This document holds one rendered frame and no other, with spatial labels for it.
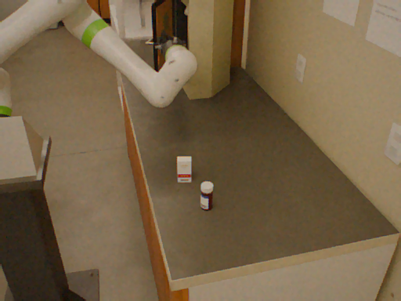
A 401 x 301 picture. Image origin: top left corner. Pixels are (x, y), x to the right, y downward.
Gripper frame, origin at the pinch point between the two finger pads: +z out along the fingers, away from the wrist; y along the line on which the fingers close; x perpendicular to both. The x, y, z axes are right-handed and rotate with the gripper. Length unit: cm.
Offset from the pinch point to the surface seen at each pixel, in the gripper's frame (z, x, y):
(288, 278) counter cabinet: -100, 42, -17
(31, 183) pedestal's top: -46, 35, 56
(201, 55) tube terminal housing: 4.4, 11.0, -17.8
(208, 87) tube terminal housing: 4.3, 27.4, -21.7
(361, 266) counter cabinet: -100, 44, -42
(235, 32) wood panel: 41, 13, -47
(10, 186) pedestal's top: -45, 35, 64
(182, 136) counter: -29.0, 33.2, -1.1
